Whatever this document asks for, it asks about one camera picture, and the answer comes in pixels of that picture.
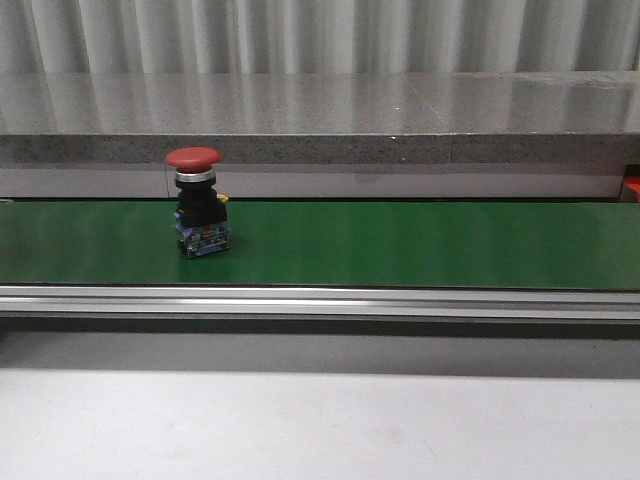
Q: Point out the red mushroom push button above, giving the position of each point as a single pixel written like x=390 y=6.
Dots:
x=201 y=215

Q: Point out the aluminium conveyor side rail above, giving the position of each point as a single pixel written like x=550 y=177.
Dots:
x=301 y=302

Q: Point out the green conveyor belt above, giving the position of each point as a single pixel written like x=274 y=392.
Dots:
x=582 y=245

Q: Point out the red box at right edge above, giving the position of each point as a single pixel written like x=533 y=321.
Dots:
x=630 y=189

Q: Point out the grey stone counter slab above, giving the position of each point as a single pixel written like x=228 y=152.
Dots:
x=464 y=135

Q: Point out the white pleated curtain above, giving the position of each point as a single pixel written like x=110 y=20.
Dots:
x=318 y=36

